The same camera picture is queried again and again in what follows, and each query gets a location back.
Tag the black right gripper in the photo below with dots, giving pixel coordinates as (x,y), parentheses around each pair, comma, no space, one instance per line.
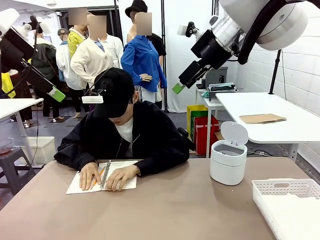
(212,52)

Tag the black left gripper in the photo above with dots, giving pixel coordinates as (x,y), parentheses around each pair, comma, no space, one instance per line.
(13,50)

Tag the white spiral notebook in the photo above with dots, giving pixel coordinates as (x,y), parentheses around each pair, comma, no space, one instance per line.
(75,186)

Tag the person's right forearm black sleeve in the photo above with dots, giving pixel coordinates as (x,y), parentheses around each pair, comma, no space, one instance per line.
(70,157)

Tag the person's left forearm black sleeve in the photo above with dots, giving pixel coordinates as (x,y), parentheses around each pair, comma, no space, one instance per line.
(165,160)

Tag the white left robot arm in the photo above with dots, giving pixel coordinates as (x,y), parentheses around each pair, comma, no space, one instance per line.
(7,20)

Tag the person's right hand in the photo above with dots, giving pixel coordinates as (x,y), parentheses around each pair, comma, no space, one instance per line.
(90,175)

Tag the person's left hand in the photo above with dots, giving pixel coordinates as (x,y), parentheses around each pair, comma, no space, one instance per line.
(121,177)

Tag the dark green jacket mannequin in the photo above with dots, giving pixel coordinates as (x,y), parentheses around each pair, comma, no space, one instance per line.
(45,60)

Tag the grey box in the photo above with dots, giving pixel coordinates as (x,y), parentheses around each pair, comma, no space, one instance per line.
(217,75)

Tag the white shirt capped mannequin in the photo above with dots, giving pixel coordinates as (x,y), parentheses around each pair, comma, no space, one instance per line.
(63,57)

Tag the yellow garment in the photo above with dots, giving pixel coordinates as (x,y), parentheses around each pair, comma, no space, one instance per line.
(6,85)

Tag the small white side table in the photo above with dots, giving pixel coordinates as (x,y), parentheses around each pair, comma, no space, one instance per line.
(212,105)

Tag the white table with leg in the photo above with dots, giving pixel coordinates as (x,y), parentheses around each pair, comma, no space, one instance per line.
(15,105)

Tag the yellow green bag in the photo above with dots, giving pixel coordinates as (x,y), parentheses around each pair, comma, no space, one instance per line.
(193,112)

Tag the black stand pole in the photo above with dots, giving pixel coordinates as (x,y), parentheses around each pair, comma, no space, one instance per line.
(164,50)
(214,7)

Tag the black t-shirt mannequin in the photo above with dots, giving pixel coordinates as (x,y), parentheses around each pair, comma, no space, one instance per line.
(157,42)

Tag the yellow jacket mannequin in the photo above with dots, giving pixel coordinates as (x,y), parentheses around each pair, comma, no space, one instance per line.
(73,40)

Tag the blue shirt mannequin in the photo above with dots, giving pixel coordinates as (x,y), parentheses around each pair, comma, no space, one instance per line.
(142,57)

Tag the white cardigan mannequin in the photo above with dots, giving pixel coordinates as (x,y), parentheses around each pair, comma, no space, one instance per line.
(92,57)

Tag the red bag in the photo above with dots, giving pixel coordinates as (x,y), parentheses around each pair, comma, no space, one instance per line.
(202,137)

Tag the white floor bin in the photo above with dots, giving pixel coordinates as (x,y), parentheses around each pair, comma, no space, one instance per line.
(46,150)

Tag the person in black jacket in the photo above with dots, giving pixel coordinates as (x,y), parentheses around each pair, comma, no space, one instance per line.
(150,130)

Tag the glass bowl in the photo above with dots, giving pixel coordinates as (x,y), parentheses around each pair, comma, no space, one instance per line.
(5,145)

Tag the large white table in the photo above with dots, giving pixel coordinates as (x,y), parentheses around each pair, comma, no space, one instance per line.
(265,105)

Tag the black baseball cap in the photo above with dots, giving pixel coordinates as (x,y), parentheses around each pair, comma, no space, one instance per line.
(117,92)

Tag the brown cardboard piece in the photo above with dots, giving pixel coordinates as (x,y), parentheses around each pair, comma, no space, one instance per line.
(261,118)

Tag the black light stand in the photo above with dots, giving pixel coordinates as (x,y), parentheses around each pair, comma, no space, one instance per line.
(275,75)

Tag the grey plastic stool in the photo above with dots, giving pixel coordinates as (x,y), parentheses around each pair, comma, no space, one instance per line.
(12,160)

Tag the black bucket hat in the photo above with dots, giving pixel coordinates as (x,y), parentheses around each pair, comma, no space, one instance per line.
(136,7)

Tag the white lidded trash bin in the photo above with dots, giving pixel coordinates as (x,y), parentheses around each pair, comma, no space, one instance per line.
(226,165)

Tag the yellow pencil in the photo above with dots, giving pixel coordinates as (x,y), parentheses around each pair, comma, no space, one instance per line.
(101,173)

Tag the white perforated plastic basket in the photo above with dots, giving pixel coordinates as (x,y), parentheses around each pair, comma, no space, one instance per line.
(265,192)

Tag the white paper sheet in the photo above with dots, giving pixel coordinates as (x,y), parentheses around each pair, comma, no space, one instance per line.
(295,217)

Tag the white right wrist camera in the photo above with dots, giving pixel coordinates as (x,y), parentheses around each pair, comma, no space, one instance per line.
(183,29)

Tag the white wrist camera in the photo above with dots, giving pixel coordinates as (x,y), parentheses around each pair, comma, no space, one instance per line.
(45,28)
(183,29)

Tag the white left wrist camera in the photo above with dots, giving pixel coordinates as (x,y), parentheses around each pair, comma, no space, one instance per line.
(45,28)

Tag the white head-mounted camera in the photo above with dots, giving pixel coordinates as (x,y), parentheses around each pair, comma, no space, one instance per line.
(92,99)

